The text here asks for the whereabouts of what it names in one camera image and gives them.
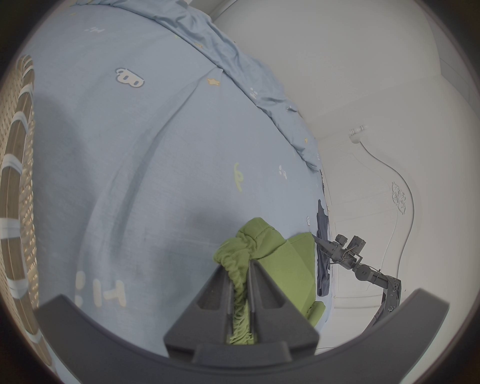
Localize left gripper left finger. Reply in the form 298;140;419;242
164;260;231;360

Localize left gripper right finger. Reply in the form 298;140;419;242
247;259;320;356

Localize green shorts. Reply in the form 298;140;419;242
214;217;326;346

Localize dark blue garment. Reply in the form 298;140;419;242
316;200;331;297

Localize bed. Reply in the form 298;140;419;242
17;0;419;361

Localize round woven basket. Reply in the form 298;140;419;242
0;54;53;370

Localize pale blue quilt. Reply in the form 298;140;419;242
75;0;321;171

